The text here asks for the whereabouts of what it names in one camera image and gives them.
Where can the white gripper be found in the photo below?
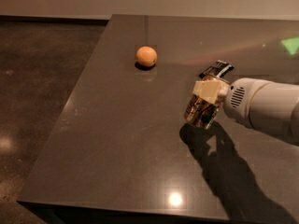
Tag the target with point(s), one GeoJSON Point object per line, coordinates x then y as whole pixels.
{"type": "Point", "coordinates": [240, 101]}

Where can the orange patterned drink can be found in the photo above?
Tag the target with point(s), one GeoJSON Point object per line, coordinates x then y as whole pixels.
{"type": "Point", "coordinates": [200, 113]}

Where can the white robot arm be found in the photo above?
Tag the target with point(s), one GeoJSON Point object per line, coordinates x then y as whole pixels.
{"type": "Point", "coordinates": [262, 105]}

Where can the black snack packet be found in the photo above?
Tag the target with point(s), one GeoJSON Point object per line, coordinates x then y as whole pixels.
{"type": "Point", "coordinates": [217, 69]}

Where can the orange fruit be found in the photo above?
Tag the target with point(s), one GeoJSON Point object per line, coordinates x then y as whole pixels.
{"type": "Point", "coordinates": [146, 56]}

